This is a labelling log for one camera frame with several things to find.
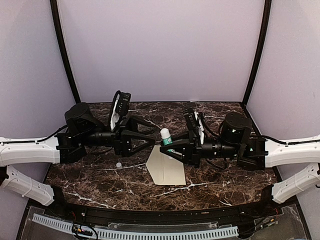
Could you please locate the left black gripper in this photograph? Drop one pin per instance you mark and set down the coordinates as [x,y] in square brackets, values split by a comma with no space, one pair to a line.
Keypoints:
[122,142]

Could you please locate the white glue stick cap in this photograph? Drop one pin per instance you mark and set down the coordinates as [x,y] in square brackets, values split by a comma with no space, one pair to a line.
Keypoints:
[119,165]

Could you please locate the cream envelope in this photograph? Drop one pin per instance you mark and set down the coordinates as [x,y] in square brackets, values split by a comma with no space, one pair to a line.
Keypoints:
[165,170]

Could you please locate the left black frame post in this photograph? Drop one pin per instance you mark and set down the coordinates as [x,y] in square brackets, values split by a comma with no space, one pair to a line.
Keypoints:
[63,50]

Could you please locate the right black frame post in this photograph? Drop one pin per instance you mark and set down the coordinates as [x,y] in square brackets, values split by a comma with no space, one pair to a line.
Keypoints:
[259,51]

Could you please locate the black frame post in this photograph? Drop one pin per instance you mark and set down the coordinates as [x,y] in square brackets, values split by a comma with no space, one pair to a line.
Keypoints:
[63,50]
[259,51]

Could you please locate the white slotted cable duct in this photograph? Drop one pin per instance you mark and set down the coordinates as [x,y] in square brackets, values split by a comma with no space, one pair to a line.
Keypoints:
[121,231]

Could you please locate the black front rail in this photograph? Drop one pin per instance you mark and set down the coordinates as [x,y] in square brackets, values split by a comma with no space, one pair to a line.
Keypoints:
[239,214]

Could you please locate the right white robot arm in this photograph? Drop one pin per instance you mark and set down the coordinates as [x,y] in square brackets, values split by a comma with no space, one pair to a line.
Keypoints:
[234,141]

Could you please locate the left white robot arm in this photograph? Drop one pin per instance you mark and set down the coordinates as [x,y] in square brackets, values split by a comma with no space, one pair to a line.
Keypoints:
[68,145]

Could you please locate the green white glue stick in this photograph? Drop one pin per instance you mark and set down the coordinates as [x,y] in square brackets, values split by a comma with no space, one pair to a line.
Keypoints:
[166,137]

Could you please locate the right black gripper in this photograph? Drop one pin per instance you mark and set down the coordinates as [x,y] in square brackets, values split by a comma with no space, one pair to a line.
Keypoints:
[191,153]

